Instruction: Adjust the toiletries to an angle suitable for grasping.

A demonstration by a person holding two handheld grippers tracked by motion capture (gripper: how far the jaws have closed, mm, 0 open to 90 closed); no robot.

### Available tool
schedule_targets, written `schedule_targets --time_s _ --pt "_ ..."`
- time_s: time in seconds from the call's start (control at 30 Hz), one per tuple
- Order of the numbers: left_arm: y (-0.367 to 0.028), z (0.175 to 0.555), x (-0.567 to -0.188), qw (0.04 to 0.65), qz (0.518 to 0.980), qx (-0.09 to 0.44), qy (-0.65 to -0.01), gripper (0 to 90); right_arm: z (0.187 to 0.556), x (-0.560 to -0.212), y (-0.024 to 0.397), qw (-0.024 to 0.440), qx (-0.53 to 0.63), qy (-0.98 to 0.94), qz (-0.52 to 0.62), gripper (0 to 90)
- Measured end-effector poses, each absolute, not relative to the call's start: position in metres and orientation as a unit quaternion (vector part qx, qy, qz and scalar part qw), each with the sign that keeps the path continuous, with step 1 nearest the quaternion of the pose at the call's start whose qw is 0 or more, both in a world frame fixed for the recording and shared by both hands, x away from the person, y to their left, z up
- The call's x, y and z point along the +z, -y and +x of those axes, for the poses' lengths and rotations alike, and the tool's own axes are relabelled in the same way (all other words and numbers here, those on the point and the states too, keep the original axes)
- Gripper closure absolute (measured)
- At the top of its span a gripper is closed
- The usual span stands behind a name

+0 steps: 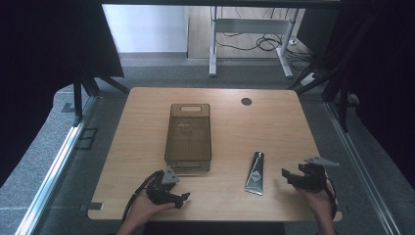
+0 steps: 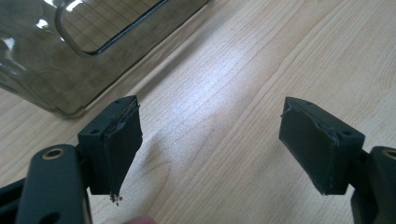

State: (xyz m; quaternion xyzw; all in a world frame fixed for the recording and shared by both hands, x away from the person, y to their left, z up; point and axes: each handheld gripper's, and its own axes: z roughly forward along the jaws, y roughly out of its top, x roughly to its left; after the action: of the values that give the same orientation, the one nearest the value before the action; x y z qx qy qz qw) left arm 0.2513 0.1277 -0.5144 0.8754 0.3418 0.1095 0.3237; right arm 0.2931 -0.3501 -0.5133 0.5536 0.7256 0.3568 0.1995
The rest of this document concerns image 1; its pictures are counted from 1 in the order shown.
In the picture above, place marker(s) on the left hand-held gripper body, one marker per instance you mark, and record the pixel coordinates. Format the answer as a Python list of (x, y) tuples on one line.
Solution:
[(160, 191)]

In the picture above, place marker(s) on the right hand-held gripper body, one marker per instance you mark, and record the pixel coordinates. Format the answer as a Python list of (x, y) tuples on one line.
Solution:
[(311, 178)]

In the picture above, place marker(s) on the silver and black tube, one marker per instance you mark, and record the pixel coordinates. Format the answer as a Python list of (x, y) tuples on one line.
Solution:
[(255, 173)]

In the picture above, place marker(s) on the translucent brown plastic basket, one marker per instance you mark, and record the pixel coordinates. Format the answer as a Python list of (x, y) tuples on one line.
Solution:
[(188, 137)]

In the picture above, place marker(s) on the person's left hand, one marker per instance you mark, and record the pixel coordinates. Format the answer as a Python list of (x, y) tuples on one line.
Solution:
[(143, 209)]

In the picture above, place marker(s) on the person's right hand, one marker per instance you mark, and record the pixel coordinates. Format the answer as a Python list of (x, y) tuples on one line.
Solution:
[(318, 202)]

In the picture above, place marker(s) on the round black table grommet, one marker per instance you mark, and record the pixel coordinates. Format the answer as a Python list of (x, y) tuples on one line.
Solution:
[(246, 101)]

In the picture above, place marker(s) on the black metal stand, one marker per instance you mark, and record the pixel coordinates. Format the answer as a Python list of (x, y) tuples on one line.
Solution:
[(80, 94), (339, 88)]

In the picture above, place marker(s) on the white power strip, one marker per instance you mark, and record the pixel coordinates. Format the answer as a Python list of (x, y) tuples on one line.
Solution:
[(308, 79)]

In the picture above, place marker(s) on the black curtain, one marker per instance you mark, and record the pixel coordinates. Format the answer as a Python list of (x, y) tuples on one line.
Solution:
[(45, 71), (378, 81)]

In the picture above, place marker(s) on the aluminium floor rail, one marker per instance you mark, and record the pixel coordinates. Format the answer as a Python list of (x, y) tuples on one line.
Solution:
[(359, 169), (49, 182)]

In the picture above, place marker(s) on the white metal desk frame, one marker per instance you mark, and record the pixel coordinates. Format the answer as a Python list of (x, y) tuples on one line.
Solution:
[(249, 25)]

